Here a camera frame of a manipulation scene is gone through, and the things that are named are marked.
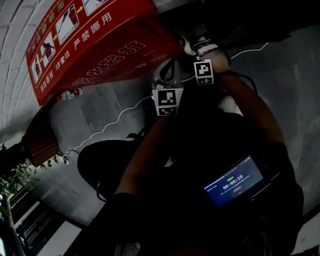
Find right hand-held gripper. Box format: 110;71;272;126
192;38;221;86

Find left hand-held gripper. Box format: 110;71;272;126
150;58;185;117

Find white cloth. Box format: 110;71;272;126
178;35;195;56

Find red fire extinguisher box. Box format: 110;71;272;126
24;0;183;106

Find person's left forearm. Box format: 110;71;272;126
113;116;176;196

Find person's right forearm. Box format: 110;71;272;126
212;48;286;151

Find clear plastic bottle red cap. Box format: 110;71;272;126
56;87;84;102

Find person's black trousers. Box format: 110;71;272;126
76;109;251;201

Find chest-mounted screen device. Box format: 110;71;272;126
202;155;265;208

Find brown wooden planter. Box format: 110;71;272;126
21;129;60;168

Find person's black shirt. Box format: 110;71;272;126
84;141;305;256

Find green leafy plant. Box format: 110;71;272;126
0;142;65;218

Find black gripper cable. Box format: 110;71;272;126
219;71;259;95

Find thin white cable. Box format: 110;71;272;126
65;42;270;157

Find white harness strap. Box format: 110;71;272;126
114;241;141;256

